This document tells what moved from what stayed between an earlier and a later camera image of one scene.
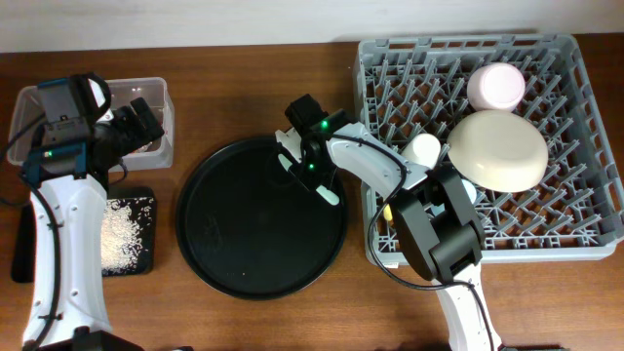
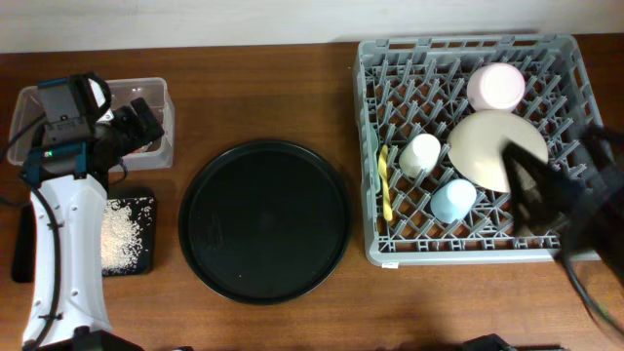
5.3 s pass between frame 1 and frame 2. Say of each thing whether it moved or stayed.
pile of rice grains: stayed
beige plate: stayed
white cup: stayed
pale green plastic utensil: moved
